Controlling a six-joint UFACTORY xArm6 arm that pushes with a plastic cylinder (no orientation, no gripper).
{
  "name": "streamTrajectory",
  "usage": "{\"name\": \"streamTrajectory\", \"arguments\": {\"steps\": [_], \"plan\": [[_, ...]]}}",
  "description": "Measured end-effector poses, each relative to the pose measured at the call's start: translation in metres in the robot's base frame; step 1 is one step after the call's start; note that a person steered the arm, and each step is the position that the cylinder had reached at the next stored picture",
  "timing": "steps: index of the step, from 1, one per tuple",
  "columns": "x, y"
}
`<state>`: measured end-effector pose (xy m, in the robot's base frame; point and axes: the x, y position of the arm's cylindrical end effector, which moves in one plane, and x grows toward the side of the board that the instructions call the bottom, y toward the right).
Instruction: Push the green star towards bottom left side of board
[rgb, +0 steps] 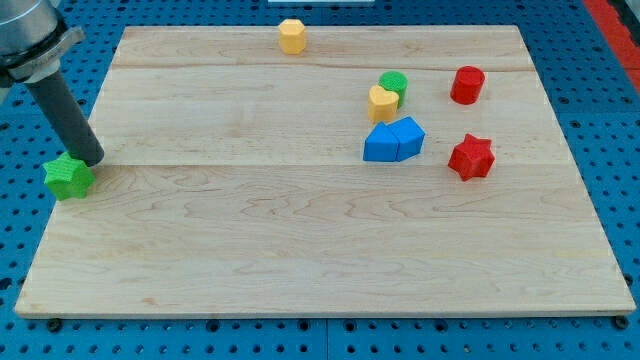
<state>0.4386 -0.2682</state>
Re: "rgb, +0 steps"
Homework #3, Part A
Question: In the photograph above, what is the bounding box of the green star block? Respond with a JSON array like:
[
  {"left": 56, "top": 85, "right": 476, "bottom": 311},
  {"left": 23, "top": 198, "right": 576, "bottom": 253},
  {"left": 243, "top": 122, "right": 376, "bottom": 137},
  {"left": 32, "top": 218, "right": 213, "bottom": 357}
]
[{"left": 43, "top": 152, "right": 95, "bottom": 201}]

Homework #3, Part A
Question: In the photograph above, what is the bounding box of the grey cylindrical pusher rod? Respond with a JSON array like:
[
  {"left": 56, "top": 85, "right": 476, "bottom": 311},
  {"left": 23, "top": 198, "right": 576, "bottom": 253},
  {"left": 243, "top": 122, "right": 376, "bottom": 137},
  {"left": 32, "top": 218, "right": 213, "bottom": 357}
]
[{"left": 26, "top": 71, "right": 104, "bottom": 167}]

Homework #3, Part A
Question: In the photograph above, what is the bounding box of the light wooden board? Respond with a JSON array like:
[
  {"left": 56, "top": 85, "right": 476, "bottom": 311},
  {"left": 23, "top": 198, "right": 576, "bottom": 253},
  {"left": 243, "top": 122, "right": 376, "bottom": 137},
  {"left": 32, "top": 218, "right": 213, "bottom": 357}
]
[{"left": 15, "top": 25, "right": 636, "bottom": 319}]

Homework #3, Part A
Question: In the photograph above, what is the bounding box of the red star block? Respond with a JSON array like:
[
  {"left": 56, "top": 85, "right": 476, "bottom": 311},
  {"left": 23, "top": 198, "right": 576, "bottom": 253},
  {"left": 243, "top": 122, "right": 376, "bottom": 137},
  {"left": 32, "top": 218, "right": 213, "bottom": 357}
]
[{"left": 448, "top": 133, "right": 495, "bottom": 181}]

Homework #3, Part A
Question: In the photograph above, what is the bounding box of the blue house-shaped block left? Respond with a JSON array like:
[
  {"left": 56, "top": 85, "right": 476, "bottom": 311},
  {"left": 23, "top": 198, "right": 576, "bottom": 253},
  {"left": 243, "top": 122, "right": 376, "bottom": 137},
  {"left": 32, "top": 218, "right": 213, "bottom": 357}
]
[{"left": 363, "top": 122, "right": 400, "bottom": 162}]

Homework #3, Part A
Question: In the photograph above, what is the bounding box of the blue house-shaped block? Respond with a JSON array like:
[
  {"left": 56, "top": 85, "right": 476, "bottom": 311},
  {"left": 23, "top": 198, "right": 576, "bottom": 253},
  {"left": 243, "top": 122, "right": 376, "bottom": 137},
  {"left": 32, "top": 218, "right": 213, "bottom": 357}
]
[
  {"left": 363, "top": 122, "right": 400, "bottom": 162},
  {"left": 388, "top": 116, "right": 425, "bottom": 162}
]

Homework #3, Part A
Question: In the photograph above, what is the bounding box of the yellow heart block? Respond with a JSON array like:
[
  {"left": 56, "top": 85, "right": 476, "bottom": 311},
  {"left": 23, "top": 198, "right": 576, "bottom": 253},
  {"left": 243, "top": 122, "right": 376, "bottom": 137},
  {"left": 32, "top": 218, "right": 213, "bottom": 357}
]
[{"left": 367, "top": 85, "right": 399, "bottom": 123}]

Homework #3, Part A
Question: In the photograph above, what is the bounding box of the blue house-shaped block right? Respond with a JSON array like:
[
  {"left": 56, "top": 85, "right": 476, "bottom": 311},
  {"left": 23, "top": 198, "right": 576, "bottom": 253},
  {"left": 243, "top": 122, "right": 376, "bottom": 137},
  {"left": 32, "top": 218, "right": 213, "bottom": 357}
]
[{"left": 388, "top": 116, "right": 425, "bottom": 162}]

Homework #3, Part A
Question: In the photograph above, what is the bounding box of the green cylinder block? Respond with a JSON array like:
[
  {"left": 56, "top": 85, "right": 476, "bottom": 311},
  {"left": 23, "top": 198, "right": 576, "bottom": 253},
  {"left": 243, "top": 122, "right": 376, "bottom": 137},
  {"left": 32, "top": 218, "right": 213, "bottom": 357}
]
[{"left": 378, "top": 71, "right": 408, "bottom": 107}]

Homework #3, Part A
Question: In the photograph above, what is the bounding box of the yellow hexagon block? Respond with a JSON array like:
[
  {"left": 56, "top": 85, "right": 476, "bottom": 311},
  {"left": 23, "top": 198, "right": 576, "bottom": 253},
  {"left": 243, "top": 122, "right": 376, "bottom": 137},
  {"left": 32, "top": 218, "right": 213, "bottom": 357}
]
[{"left": 278, "top": 19, "right": 306, "bottom": 55}]

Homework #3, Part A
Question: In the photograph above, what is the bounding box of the red cylinder block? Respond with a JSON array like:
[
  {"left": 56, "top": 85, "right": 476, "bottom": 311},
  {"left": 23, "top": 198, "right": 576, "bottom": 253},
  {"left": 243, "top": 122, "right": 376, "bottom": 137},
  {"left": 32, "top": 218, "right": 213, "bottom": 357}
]
[{"left": 450, "top": 66, "right": 486, "bottom": 105}]

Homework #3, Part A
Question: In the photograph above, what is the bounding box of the red strip on table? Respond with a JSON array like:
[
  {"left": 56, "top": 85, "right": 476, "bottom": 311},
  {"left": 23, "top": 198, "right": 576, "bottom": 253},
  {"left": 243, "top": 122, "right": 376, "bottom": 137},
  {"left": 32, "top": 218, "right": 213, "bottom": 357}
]
[{"left": 583, "top": 0, "right": 639, "bottom": 91}]

